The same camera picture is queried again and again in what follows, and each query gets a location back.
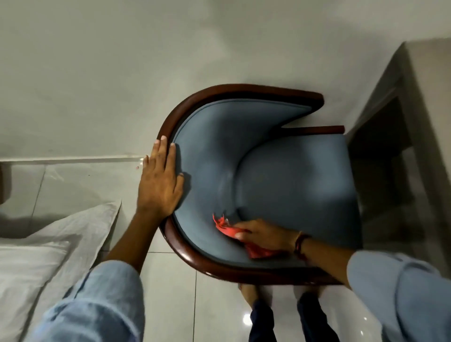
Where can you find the person's right hand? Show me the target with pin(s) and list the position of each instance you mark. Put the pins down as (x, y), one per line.
(269, 234)

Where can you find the person's left hand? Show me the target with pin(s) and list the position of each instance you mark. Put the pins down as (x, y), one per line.
(157, 186)

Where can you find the person's left little finger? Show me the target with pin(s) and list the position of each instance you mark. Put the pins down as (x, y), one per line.
(146, 165)

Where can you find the person's left middle finger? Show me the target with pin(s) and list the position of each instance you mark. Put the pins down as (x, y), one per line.
(162, 153)

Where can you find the person's left thumb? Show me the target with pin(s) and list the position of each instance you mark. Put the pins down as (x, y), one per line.
(180, 185)

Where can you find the person's right fingers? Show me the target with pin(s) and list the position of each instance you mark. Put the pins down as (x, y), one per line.
(246, 229)

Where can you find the red cleaning cloth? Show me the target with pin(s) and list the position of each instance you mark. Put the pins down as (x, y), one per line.
(229, 230)

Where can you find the blue upholstered wooden armchair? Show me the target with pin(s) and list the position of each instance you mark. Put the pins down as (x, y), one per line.
(282, 183)

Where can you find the person's right forearm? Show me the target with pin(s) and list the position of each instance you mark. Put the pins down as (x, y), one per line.
(327, 259)

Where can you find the person's left forearm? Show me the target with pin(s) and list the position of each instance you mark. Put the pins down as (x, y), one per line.
(135, 239)

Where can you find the person's left foot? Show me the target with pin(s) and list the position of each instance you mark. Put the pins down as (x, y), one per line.
(251, 294)

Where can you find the person's foot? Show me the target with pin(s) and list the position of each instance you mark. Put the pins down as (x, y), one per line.
(251, 294)
(305, 290)

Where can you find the person's right foot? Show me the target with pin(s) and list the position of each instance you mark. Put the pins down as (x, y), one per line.
(305, 290)

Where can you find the white bed sheet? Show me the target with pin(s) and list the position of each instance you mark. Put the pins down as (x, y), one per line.
(84, 232)

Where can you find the dark blue trousers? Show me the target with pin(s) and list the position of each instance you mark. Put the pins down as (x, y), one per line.
(313, 320)

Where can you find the light blue left shirt sleeve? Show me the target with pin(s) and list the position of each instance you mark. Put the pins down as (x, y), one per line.
(95, 306)

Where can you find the light blue shirt sleeve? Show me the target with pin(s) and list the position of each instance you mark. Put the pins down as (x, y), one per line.
(95, 306)
(401, 296)

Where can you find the white pillow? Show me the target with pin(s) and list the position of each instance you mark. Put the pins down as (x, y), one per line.
(24, 282)

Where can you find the light blue right shirt sleeve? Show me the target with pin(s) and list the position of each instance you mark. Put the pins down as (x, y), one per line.
(401, 296)

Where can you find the grey side cabinet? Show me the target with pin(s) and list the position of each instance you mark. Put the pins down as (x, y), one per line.
(408, 158)

